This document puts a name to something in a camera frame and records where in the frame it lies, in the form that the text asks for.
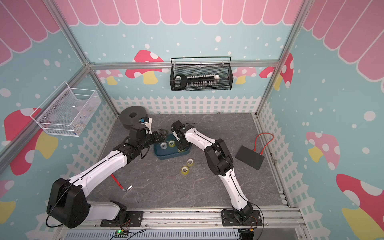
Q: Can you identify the clear white tape roll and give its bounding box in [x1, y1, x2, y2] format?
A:
[160, 142, 168, 150]

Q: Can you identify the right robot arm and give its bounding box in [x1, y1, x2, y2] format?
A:
[172, 121, 254, 225]

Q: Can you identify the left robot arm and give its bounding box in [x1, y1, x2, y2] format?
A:
[47, 123, 168, 229]

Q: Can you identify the teal plastic storage box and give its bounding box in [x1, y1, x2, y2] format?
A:
[154, 134, 192, 160]

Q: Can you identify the black flat box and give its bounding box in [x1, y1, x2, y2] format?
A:
[235, 146, 265, 170]

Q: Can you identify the dark grey filament spool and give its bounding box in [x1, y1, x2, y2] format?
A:
[119, 106, 148, 130]

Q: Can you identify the black socket holder tool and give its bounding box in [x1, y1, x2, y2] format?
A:
[173, 74, 220, 90]

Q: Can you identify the green circuit board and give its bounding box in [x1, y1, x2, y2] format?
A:
[115, 230, 129, 237]

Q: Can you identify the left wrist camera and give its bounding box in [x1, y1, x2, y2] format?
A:
[140, 117, 153, 134]

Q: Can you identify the red handled hex key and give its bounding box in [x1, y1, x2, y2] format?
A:
[111, 174, 133, 192]

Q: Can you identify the black wire mesh basket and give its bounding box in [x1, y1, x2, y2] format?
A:
[170, 57, 234, 92]

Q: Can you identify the white wire mesh basket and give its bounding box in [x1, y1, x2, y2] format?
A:
[30, 82, 102, 137]

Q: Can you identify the red cable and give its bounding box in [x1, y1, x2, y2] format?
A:
[254, 132, 275, 156]

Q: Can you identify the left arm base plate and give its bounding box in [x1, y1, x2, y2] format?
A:
[100, 211, 144, 228]

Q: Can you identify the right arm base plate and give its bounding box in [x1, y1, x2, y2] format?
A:
[221, 209, 263, 227]

